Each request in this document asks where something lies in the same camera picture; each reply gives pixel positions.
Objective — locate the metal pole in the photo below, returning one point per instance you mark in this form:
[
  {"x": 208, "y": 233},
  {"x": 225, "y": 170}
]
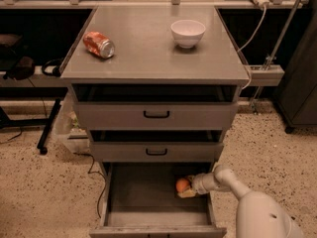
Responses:
[{"x": 268, "y": 61}]

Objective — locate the black stand leg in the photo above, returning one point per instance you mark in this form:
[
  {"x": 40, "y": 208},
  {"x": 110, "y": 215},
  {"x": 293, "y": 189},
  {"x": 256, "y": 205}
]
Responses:
[{"x": 42, "y": 143}]

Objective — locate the dark bag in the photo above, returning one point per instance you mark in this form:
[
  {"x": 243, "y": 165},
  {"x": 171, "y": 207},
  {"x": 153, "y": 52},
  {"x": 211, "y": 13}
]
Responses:
[{"x": 13, "y": 61}]

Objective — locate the black headphones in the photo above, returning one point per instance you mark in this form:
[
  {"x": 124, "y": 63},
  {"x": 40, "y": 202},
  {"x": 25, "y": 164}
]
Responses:
[{"x": 51, "y": 67}]

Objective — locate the grey top drawer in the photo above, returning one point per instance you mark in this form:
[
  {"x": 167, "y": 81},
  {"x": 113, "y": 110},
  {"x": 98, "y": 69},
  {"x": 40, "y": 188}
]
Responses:
[{"x": 109, "y": 111}]

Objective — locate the clear plastic bin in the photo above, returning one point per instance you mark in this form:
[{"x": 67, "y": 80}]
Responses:
[{"x": 66, "y": 128}]

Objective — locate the orange fruit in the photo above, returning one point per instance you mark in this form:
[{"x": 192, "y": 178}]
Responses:
[{"x": 182, "y": 184}]

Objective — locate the red soda can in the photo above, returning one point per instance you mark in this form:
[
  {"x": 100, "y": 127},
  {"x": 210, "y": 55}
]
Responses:
[{"x": 99, "y": 44}]

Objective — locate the grey middle drawer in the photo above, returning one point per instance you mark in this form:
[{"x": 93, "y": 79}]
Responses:
[{"x": 156, "y": 146}]

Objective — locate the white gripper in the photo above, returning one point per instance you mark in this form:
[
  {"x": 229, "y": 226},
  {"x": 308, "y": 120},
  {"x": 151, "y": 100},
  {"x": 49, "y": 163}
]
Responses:
[{"x": 199, "y": 183}]

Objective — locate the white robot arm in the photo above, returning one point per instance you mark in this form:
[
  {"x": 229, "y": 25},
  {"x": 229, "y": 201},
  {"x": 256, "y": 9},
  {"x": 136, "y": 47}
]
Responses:
[{"x": 258, "y": 214}]

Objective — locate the grey drawer cabinet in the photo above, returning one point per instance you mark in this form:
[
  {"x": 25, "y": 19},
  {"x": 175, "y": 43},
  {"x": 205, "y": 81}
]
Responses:
[{"x": 148, "y": 62}]

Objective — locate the white ceramic bowl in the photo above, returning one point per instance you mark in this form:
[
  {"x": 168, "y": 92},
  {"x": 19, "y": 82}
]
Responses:
[{"x": 187, "y": 33}]

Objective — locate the grey open bottom drawer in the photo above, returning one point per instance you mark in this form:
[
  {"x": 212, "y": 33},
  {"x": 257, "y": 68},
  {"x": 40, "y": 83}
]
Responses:
[{"x": 141, "y": 202}]

